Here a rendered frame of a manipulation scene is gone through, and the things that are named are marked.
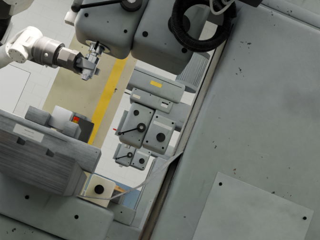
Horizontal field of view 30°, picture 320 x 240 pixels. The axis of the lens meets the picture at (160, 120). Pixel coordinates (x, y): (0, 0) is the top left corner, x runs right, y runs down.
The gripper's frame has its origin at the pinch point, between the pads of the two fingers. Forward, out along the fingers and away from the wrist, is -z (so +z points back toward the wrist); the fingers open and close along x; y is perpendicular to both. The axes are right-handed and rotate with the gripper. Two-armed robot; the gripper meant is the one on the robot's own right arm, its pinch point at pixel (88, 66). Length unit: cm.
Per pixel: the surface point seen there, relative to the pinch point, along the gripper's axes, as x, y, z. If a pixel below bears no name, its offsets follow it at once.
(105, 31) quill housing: -9.3, -10.3, -3.5
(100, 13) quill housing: -10.2, -15.1, -0.2
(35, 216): -16, 49, -9
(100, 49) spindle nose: -1.6, -6.4, -1.7
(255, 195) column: -8, 20, -64
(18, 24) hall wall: 815, -189, 451
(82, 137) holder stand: 30.6, 19.8, 2.5
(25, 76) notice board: 827, -105, 401
